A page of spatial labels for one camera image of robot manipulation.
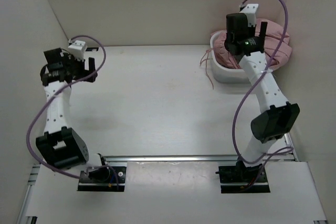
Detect pink trousers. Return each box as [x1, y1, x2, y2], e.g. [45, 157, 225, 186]
[199, 18, 292, 90]

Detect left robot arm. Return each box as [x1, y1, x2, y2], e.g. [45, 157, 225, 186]
[36, 45, 96, 169]

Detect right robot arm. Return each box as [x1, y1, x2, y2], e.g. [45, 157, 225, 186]
[225, 13, 300, 182]

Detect black label strip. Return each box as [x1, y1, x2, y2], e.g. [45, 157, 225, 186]
[86, 47, 99, 51]

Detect white plastic basket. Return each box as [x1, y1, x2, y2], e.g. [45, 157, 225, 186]
[209, 30, 274, 85]

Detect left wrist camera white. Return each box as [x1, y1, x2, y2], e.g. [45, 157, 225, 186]
[67, 40, 87, 61]

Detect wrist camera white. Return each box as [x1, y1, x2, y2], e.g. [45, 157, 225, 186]
[67, 40, 87, 61]
[239, 4, 259, 27]

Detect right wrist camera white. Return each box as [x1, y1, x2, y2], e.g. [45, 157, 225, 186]
[239, 4, 259, 27]

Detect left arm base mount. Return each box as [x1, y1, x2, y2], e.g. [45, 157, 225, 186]
[77, 163, 127, 192]

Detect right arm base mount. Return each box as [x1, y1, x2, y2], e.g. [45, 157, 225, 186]
[216, 161, 270, 194]

